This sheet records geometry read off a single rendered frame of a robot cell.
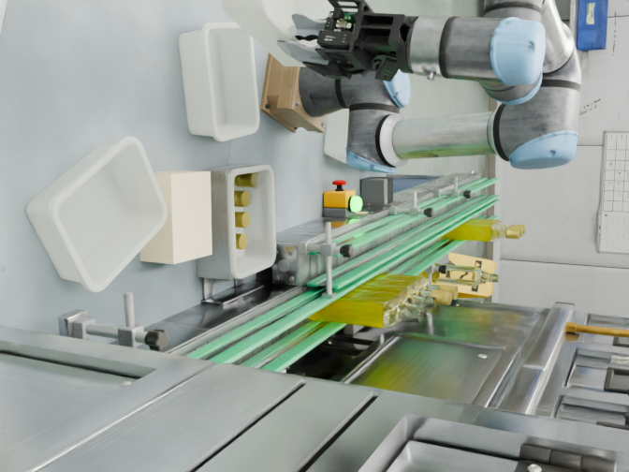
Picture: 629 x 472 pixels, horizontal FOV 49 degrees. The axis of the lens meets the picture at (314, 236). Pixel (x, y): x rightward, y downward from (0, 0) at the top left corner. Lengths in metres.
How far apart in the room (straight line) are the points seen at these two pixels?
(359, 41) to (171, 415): 0.55
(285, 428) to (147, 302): 0.85
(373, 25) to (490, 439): 0.55
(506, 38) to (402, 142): 0.68
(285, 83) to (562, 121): 0.65
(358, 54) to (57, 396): 0.54
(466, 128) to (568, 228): 6.09
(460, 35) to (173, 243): 0.64
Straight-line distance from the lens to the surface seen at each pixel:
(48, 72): 1.16
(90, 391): 0.64
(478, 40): 0.86
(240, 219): 1.47
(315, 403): 0.56
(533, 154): 1.31
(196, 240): 1.31
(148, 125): 1.32
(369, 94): 1.57
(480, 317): 2.12
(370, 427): 0.52
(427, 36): 0.88
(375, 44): 0.90
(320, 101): 1.64
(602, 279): 7.53
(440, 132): 1.44
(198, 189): 1.31
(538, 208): 7.47
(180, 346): 1.22
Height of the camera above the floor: 1.59
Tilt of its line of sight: 26 degrees down
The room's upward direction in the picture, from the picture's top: 94 degrees clockwise
